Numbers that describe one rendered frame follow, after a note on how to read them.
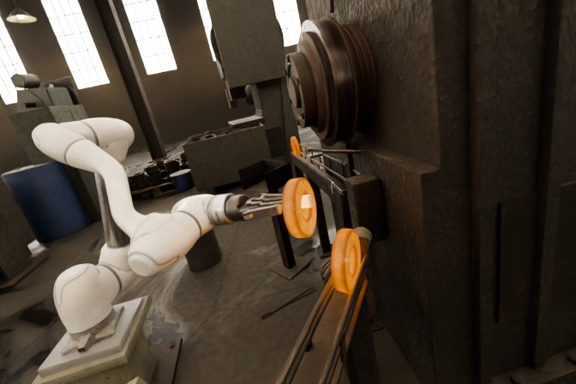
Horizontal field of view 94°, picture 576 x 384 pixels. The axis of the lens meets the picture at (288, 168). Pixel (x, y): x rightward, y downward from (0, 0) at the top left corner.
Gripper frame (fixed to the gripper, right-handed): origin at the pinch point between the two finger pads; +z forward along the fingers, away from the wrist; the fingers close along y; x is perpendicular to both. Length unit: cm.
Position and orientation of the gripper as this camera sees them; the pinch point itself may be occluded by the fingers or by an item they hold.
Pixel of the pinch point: (298, 201)
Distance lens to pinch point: 70.1
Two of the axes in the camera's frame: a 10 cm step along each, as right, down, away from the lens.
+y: -3.3, 3.5, -8.8
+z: 9.1, -1.4, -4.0
